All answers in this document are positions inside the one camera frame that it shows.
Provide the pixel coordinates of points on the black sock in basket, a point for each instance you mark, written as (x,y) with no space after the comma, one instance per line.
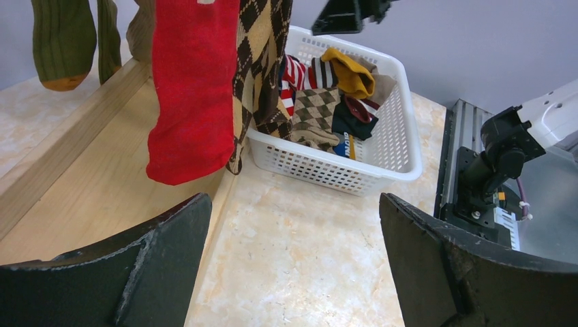
(353,119)

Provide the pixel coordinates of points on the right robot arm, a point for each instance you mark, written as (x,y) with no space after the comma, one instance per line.
(512,137)

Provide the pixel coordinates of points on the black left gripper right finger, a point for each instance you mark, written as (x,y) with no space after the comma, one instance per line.
(447,276)

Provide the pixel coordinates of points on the olive striped hanging sock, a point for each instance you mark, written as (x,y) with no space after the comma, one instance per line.
(66,37)

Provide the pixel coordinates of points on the beige argyle sock in basket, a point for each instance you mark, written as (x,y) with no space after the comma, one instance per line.
(313,118)

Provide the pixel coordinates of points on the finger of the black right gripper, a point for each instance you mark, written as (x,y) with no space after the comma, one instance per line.
(348,16)

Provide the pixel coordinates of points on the white plastic laundry basket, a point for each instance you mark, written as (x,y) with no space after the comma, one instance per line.
(392,153)

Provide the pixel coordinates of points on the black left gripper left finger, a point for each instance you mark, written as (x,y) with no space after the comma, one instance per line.
(143,276)

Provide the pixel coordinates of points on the yellow sock in basket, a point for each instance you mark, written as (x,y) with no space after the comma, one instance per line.
(352,78)

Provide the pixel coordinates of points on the wooden hanger rack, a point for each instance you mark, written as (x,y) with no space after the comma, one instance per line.
(86,180)

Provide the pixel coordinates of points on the brown hanging sock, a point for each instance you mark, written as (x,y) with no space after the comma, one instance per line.
(140,31)

